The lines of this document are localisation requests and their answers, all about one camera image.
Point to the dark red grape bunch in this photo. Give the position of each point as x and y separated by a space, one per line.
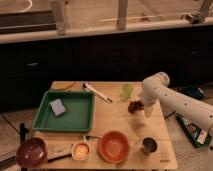
135 106

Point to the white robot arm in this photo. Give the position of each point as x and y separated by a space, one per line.
155 88

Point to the red orange bowl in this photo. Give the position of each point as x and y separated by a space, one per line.
113 147

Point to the dark purple bowl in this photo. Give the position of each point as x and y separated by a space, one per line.
31 153

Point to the green plastic tray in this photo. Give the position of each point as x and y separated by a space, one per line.
77 117

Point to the yellow banana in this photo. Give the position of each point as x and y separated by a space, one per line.
62 85

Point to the wooden folding table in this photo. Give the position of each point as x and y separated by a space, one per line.
115 116

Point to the grey blue sponge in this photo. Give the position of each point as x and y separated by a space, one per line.
57 107

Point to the small orange cup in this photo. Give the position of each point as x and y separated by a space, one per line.
80 151

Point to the dark metal cup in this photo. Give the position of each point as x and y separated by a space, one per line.
149 145

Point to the green bin with clutter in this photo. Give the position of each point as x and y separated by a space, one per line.
192 132

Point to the black handled utensil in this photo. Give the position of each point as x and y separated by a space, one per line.
58 158

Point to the black table stand post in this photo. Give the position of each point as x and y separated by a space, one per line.
23 131

